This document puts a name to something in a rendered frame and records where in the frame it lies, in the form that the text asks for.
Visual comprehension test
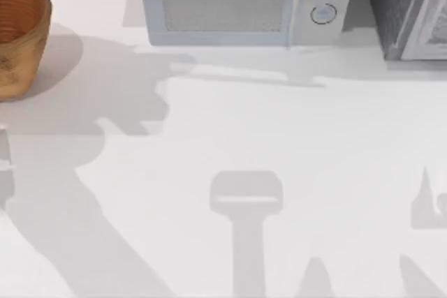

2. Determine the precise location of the microwave oven door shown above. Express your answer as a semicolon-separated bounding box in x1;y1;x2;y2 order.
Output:
137;0;302;48

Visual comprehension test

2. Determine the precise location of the round microwave knob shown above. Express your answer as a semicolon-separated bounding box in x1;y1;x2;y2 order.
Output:
309;3;339;26

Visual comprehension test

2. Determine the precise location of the brown wicker basket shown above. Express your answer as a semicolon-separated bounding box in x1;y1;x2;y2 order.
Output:
0;0;53;103

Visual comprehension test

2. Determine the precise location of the microwave door handle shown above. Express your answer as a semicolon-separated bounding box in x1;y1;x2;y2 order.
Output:
286;0;304;50

